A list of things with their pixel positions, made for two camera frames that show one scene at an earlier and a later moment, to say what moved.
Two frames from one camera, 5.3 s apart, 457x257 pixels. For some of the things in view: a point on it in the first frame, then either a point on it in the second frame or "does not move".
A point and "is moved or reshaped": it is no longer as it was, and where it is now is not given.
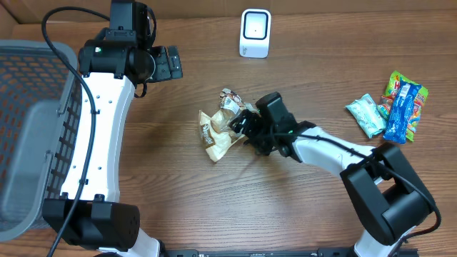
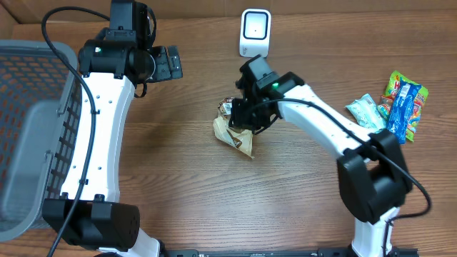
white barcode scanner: [255, 33] does not move
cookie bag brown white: [216, 134] is moved or reshaped
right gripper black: [245, 123] -> [240, 120]
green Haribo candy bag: [385, 104] does not move
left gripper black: [166, 72] does not move
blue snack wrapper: [402, 111] does not move
